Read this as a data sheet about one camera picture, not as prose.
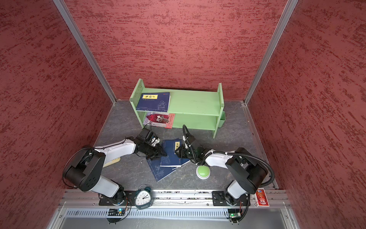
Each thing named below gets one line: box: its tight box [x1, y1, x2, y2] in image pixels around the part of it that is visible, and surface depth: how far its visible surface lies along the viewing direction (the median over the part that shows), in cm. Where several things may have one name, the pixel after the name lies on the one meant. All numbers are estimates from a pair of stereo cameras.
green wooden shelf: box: [129, 78, 225, 139], surface depth 86 cm
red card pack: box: [254, 187, 270, 208], surface depth 74 cm
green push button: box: [195, 165, 211, 180], surface depth 84 cm
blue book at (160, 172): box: [147, 159, 177, 183], surface depth 85 cm
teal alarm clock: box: [133, 184, 153, 211], surface depth 72 cm
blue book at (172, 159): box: [159, 139, 191, 167], surface depth 87 cm
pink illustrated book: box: [142, 112, 176, 129], surface depth 94 cm
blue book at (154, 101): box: [135, 92, 171, 113], surface depth 83 cm
